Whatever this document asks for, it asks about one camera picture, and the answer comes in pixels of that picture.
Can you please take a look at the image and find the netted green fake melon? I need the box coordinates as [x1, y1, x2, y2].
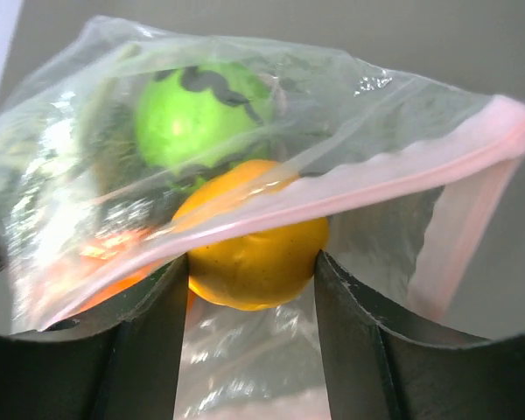
[0, 77, 179, 254]

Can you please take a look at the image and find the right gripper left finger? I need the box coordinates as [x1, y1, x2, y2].
[0, 256, 188, 419]

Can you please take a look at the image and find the yellow fake orange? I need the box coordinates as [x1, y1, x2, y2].
[171, 159, 330, 312]

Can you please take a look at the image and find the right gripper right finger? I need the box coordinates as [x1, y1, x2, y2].
[314, 252, 525, 419]

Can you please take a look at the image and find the green fake watermelon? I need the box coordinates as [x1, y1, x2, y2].
[135, 63, 276, 193]

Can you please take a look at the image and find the clear zip top bag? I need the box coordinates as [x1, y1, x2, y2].
[0, 16, 525, 419]

